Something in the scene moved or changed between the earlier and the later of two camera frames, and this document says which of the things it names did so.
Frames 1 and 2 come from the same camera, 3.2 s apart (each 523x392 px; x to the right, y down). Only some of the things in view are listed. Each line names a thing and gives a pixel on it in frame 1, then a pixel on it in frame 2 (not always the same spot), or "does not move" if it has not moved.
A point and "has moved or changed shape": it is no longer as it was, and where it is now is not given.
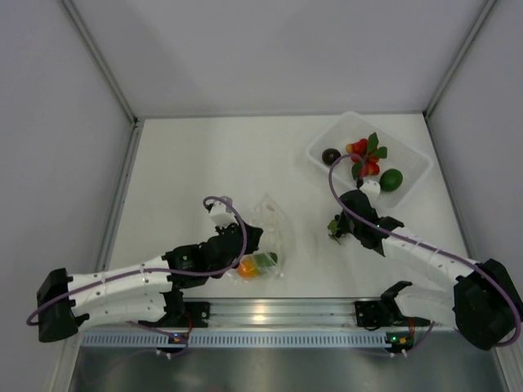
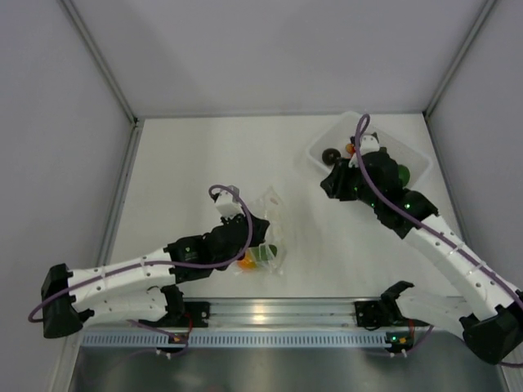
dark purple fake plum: [329, 155] does not move
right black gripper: [343, 224] → [334, 184]
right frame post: [483, 15] does not move
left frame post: [69, 4] does not move
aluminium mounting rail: [260, 313] does not move
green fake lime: [391, 180] has moved or changed shape
